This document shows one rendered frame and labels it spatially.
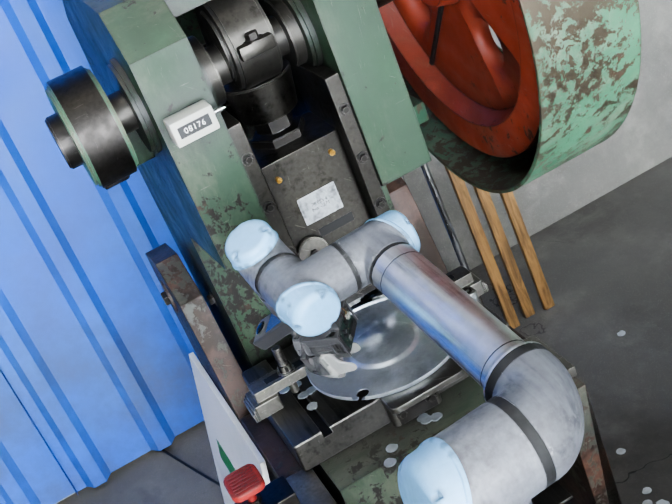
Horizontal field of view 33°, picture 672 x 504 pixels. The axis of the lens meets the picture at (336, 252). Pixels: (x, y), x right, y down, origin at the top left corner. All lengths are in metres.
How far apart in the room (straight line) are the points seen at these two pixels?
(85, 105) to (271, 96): 0.30
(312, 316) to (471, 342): 0.23
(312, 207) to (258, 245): 0.35
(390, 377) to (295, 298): 0.47
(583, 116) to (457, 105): 0.41
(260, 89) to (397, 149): 0.25
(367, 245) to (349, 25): 0.41
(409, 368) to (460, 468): 0.71
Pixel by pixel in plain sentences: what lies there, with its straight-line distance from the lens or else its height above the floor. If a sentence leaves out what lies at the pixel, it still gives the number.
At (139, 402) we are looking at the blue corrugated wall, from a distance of 3.31.
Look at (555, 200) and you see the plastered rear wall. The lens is 3.69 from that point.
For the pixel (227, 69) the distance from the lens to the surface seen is 1.84.
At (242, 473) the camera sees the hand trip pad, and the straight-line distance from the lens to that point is 1.91.
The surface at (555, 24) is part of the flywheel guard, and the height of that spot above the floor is 1.30.
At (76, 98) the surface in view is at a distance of 1.76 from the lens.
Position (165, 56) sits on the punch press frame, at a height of 1.42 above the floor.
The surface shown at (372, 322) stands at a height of 0.78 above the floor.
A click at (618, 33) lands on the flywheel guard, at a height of 1.23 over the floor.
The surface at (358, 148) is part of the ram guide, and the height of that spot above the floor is 1.14.
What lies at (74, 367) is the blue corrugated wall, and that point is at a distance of 3.25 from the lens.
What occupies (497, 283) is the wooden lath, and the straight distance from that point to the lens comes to 3.22.
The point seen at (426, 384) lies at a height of 0.78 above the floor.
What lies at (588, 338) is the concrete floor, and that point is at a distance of 3.18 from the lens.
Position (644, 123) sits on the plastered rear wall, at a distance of 3.80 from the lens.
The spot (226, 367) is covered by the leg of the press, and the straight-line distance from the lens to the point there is 2.31.
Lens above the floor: 1.89
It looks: 28 degrees down
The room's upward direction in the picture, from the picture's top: 23 degrees counter-clockwise
